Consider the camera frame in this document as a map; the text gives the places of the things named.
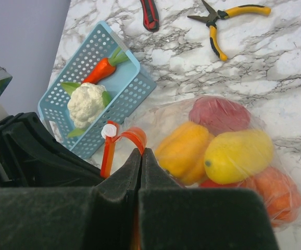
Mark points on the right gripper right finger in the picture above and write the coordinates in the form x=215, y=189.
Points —
x=175, y=217

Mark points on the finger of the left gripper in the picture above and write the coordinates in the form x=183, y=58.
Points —
x=39, y=160

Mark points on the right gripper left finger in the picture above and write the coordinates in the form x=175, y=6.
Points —
x=93, y=217

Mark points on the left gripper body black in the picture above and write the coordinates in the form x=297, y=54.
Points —
x=12, y=156

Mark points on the red bell pepper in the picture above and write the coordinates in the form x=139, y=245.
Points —
x=210, y=184

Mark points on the yellow bell pepper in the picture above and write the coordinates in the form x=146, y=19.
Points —
x=181, y=153

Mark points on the clear zip bag orange zipper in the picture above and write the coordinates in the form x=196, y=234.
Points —
x=147, y=130

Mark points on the yellow lemon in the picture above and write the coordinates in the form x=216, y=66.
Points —
x=234, y=156

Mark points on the red apple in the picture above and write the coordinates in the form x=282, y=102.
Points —
x=219, y=115

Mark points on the blue plastic basket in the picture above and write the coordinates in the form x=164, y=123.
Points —
x=128, y=86

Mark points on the white green cauliflower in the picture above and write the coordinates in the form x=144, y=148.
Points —
x=86, y=103

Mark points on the orange carrot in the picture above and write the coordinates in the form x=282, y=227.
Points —
x=106, y=67

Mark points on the red black utility knife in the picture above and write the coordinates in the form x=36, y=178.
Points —
x=150, y=15

